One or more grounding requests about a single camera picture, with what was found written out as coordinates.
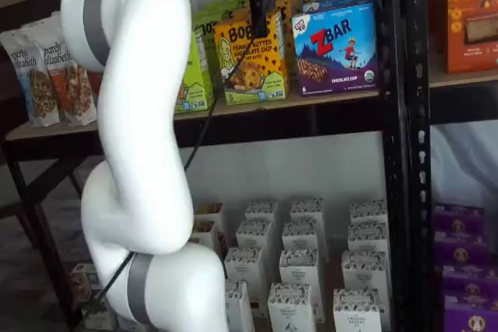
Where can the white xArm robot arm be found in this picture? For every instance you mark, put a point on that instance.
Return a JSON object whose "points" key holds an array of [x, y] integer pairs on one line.
{"points": [[136, 114]]}

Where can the white granola bag orange label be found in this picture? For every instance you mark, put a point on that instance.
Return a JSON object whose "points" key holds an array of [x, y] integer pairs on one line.
{"points": [[58, 56]]}

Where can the purple snack box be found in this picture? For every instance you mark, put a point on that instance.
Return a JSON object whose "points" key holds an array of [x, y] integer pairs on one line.
{"points": [[470, 283], [459, 221], [470, 318], [461, 250]]}

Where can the white granola box blue band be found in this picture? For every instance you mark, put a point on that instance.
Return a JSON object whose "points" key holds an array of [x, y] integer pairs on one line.
{"points": [[99, 318]]}

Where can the white fabric sheet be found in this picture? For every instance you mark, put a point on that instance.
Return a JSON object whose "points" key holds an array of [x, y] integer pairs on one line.
{"points": [[463, 161]]}

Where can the black metal shelf rack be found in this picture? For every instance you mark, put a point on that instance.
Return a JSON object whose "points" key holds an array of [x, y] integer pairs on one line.
{"points": [[412, 192], [393, 192]]}

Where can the large orange cereal box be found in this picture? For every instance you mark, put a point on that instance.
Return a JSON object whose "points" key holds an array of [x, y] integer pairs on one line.
{"points": [[470, 17]]}

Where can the white granola box yellow band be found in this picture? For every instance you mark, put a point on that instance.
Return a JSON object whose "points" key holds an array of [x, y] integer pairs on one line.
{"points": [[210, 213], [204, 233]]}

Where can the white patterned carton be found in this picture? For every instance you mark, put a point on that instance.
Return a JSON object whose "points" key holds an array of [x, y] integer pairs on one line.
{"points": [[365, 270], [253, 235], [292, 308], [307, 209], [367, 238], [260, 211], [369, 211], [239, 308], [358, 312], [245, 266], [300, 236], [299, 270]]}

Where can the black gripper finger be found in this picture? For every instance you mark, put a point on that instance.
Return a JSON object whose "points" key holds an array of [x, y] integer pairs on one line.
{"points": [[260, 17]]}

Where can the white granola bag blue label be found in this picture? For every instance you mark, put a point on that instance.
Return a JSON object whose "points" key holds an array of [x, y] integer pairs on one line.
{"points": [[27, 60]]}

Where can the green Bobo's snack box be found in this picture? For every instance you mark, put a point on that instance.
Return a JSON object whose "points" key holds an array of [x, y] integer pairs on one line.
{"points": [[194, 87], [204, 17], [229, 3]]}

